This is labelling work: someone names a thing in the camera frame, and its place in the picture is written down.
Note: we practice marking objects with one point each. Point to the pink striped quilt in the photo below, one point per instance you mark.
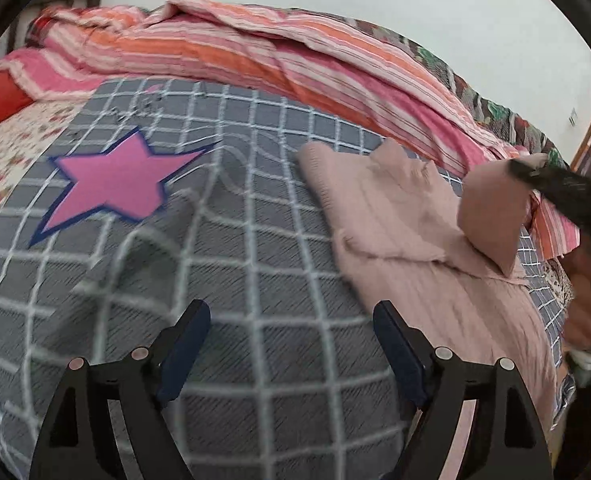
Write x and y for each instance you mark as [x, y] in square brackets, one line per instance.
[275, 60]

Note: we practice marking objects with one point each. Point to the grey checked star blanket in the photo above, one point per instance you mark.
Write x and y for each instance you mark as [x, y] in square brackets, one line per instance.
[275, 210]

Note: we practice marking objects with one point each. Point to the pink knit garment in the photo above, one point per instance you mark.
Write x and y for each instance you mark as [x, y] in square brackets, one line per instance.
[400, 210]

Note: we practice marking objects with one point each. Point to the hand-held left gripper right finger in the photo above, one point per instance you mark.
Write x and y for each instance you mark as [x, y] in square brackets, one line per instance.
[399, 352]

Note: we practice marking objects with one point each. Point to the person's right hand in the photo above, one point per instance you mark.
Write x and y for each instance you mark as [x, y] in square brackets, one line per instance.
[583, 330]

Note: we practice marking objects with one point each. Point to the floral bedsheet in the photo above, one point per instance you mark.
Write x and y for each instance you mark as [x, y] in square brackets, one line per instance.
[15, 150]

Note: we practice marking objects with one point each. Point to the brown green patterned blanket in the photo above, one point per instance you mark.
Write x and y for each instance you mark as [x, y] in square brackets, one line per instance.
[480, 95]

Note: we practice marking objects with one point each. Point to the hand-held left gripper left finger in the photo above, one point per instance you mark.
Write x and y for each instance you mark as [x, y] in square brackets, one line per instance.
[186, 347]

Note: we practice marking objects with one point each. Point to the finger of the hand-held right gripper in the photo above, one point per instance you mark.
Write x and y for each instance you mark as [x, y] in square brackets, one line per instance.
[560, 187]

